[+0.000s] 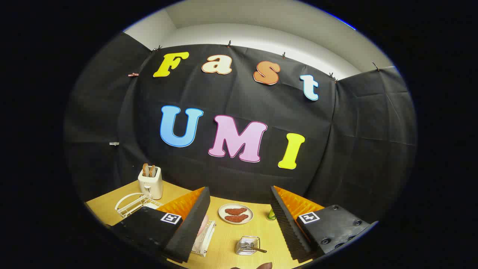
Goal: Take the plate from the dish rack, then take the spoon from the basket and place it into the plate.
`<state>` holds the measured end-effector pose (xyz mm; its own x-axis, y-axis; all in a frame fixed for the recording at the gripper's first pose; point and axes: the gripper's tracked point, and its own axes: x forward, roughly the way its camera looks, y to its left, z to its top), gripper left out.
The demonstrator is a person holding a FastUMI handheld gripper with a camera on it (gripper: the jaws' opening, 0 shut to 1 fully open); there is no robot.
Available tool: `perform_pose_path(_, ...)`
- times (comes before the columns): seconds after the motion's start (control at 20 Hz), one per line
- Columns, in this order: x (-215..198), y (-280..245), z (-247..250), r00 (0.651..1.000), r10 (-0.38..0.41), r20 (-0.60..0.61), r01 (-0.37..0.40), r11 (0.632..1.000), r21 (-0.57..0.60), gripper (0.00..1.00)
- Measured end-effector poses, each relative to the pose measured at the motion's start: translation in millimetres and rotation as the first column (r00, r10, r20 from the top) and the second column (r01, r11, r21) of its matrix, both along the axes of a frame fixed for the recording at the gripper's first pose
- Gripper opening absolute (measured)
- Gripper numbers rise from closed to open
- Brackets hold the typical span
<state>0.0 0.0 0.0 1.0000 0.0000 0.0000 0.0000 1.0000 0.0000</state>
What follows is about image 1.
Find white toaster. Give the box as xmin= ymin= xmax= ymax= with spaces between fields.
xmin=137 ymin=166 xmax=164 ymax=200

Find metal wire basket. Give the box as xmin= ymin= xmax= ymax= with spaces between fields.
xmin=235 ymin=236 xmax=261 ymax=256

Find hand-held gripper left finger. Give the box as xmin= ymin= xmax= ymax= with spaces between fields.
xmin=108 ymin=186 xmax=211 ymax=263

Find pink plate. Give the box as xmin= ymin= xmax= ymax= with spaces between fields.
xmin=197 ymin=214 xmax=209 ymax=237

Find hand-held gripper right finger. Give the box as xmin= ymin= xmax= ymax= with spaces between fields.
xmin=270 ymin=185 xmax=379 ymax=262

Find white wire dish rack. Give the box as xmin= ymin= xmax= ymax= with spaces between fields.
xmin=115 ymin=192 xmax=217 ymax=258

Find white plate with meat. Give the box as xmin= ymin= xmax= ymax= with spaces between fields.
xmin=218 ymin=203 xmax=254 ymax=225

